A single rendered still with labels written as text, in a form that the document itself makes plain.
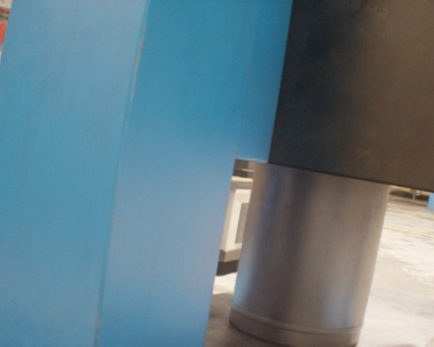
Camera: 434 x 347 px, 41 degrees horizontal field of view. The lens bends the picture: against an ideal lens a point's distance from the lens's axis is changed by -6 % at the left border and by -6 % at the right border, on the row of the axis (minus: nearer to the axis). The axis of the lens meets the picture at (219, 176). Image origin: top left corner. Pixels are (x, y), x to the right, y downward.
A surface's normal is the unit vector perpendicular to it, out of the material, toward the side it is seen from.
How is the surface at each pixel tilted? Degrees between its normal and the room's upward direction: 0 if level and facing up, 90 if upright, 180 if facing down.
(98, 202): 90
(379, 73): 90
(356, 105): 90
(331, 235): 90
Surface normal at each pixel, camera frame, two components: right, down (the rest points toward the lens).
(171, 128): 0.82, 0.16
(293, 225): -0.46, -0.04
